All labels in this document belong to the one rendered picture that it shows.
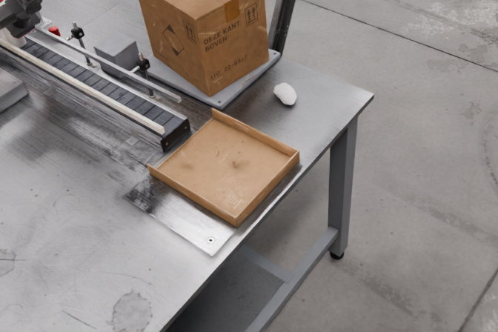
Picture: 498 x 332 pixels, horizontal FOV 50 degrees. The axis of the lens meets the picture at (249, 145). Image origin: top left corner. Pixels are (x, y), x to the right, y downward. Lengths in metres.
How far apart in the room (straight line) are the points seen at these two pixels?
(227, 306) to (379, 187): 0.93
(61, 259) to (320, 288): 1.11
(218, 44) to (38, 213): 0.65
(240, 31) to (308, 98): 0.28
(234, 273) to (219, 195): 0.63
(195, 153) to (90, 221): 0.32
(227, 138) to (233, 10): 0.35
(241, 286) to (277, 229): 0.46
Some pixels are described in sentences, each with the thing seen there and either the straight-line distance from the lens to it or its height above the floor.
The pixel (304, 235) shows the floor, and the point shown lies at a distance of 2.28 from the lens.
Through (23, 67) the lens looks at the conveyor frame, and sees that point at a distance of 1.93.
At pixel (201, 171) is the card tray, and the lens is 1.42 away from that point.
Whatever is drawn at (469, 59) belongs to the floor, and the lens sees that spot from 3.19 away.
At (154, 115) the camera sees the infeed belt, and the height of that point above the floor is 0.88.
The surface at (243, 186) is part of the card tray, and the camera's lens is 1.37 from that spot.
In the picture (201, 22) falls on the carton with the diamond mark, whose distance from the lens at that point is 1.45.
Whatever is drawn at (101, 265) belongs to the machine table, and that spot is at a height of 0.83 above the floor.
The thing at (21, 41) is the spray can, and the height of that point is 0.90.
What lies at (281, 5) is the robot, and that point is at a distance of 2.25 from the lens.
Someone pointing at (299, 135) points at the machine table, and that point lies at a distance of 1.48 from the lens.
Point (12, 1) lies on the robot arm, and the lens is 1.75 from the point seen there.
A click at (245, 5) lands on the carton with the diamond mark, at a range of 1.54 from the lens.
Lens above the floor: 1.88
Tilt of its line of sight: 46 degrees down
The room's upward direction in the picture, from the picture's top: 7 degrees counter-clockwise
